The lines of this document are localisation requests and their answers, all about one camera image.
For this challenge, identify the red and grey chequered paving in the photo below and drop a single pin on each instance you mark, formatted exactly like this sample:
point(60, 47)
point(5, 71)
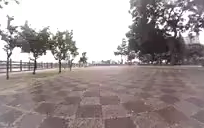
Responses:
point(123, 100)

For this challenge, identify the pale building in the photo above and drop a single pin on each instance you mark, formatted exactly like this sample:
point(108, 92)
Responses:
point(191, 39)

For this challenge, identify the group of large dark trees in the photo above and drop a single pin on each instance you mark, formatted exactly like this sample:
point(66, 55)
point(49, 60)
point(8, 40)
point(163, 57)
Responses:
point(150, 36)

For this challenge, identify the row of small trees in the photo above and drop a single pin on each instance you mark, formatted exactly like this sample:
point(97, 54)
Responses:
point(35, 41)

